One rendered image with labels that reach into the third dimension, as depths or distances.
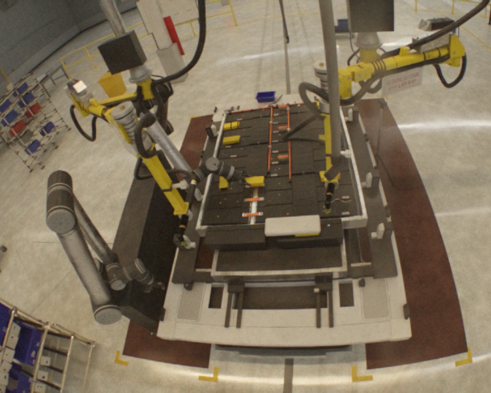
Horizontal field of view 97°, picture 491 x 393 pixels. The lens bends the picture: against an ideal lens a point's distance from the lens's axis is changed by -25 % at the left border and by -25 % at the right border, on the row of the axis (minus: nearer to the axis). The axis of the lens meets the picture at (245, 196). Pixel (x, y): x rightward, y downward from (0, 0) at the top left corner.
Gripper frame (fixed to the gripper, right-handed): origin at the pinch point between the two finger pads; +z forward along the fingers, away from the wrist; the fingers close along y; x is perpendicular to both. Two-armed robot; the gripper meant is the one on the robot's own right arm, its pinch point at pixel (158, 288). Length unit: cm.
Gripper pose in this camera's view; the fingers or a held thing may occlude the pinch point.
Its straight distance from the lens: 224.4
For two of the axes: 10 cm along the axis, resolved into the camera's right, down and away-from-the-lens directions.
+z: 2.3, 6.3, 7.4
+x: 0.0, 7.6, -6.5
